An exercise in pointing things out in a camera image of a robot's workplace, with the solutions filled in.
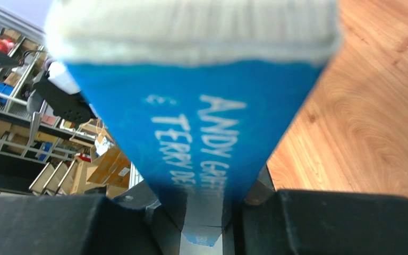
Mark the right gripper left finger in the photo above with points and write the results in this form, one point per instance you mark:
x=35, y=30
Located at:
x=85, y=224

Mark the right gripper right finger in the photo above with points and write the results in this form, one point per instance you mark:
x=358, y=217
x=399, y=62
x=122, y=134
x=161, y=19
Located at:
x=316, y=222

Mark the blue comic book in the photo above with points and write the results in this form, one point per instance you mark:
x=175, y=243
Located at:
x=197, y=94

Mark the storage shelves with boxes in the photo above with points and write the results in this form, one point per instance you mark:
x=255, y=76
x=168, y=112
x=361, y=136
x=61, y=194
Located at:
x=50, y=142

